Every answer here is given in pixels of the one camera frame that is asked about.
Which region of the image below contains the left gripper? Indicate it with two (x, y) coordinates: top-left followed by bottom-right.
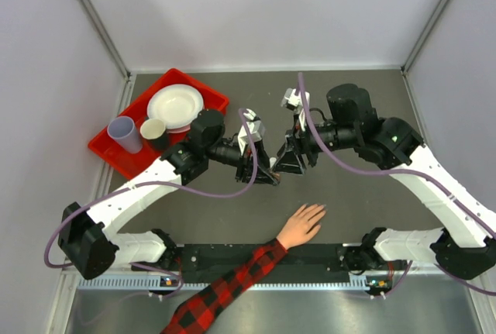
(205, 138), (281, 186)

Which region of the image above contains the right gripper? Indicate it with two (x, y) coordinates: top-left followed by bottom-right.
(272, 112), (358, 175)

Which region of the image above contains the nail polish bottle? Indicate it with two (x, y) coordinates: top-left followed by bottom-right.
(271, 173), (281, 185)

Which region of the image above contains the grey nail polish cap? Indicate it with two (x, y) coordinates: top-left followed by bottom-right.
(270, 157), (277, 170)

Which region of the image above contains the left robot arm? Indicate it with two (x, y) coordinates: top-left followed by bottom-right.
(52, 108), (278, 280)

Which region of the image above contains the red plaid sleeve forearm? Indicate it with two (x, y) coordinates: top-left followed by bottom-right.
(162, 239), (288, 334)

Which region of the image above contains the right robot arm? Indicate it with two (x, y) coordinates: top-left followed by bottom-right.
(273, 84), (495, 281)

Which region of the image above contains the mannequin hand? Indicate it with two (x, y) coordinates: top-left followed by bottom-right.
(276, 204), (326, 250)

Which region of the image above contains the cream paper cup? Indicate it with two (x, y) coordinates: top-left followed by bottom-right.
(139, 119), (167, 140)

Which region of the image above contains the red plastic tray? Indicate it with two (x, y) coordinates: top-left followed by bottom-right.
(88, 68), (229, 179)

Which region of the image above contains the lilac plastic cup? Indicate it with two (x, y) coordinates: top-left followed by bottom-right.
(106, 115), (143, 154)

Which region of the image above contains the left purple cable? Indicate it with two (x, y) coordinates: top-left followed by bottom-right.
(43, 108), (259, 300)

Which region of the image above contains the purple cable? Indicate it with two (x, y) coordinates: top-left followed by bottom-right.
(43, 108), (259, 300)
(296, 72), (496, 298)

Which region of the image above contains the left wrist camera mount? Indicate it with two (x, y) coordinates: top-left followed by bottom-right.
(237, 108), (266, 154)

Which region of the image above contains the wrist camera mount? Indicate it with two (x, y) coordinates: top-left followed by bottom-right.
(237, 108), (266, 154)
(281, 88), (308, 132)

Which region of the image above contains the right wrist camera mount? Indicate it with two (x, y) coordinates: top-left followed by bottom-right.
(281, 88), (308, 132)

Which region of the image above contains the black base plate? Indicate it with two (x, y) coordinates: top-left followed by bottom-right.
(166, 239), (356, 276)

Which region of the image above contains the slotted cable duct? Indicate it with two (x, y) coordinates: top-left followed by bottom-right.
(77, 271), (392, 291)

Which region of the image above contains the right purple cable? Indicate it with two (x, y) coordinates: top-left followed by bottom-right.
(296, 72), (496, 298)

